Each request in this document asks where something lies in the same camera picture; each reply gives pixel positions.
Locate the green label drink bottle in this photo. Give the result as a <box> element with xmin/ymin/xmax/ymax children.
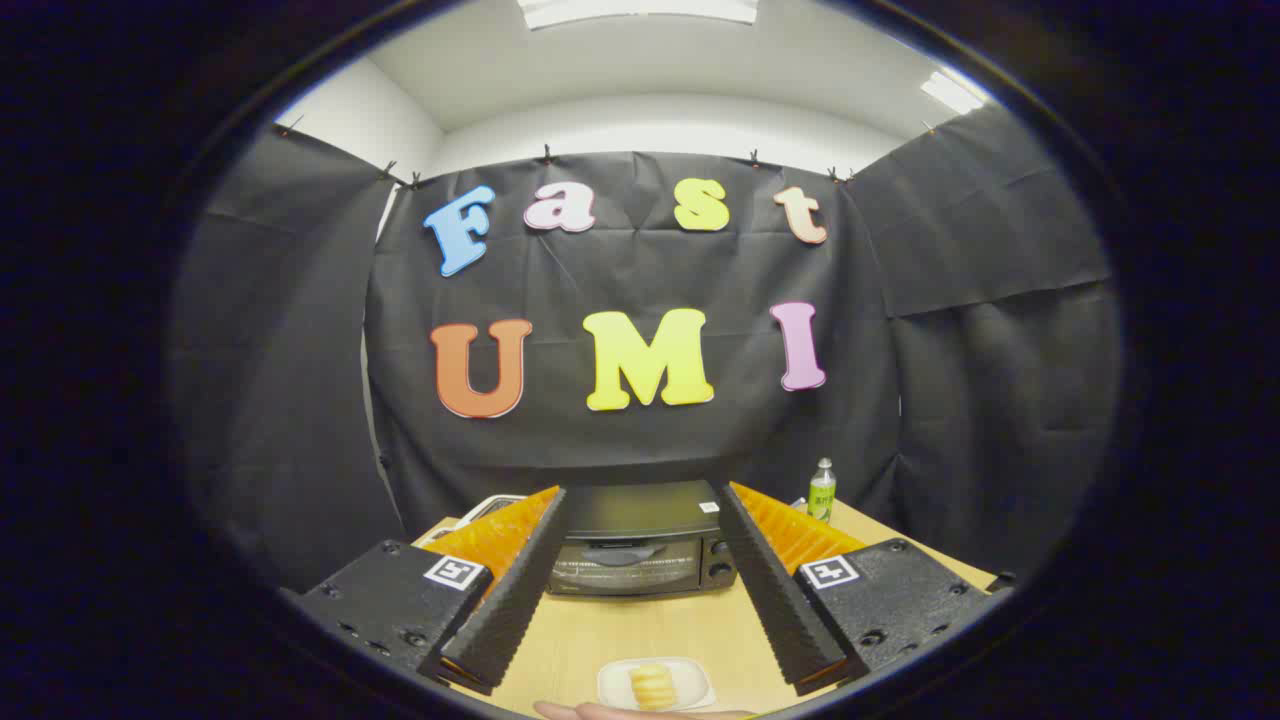
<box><xmin>807</xmin><ymin>458</ymin><xmax>837</xmax><ymax>525</ymax></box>

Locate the wide ceiling light panel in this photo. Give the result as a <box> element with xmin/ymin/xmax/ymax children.
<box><xmin>517</xmin><ymin>0</ymin><xmax>759</xmax><ymax>29</ymax></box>

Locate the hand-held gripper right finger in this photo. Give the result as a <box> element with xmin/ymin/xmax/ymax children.
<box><xmin>712</xmin><ymin>480</ymin><xmax>1016</xmax><ymax>698</ymax></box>

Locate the white pop-up toaster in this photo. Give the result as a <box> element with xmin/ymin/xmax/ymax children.
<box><xmin>425</xmin><ymin>494</ymin><xmax>527</xmax><ymax>547</ymax></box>

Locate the black toaster oven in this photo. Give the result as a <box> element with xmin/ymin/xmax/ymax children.
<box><xmin>545</xmin><ymin>480</ymin><xmax>743</xmax><ymax>599</ymax></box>

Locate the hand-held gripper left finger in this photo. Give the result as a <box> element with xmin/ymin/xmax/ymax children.
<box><xmin>280</xmin><ymin>485</ymin><xmax>571</xmax><ymax>698</ymax></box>

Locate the small ceiling light panel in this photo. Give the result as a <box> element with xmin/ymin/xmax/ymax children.
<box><xmin>920</xmin><ymin>70</ymin><xmax>987</xmax><ymax>116</ymax></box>

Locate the yellow bread roll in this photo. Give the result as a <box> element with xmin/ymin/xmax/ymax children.
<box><xmin>628</xmin><ymin>663</ymin><xmax>678</xmax><ymax>711</ymax></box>

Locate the white rectangular plate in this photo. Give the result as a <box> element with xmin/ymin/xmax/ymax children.
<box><xmin>597</xmin><ymin>656</ymin><xmax>716</xmax><ymax>713</ymax></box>

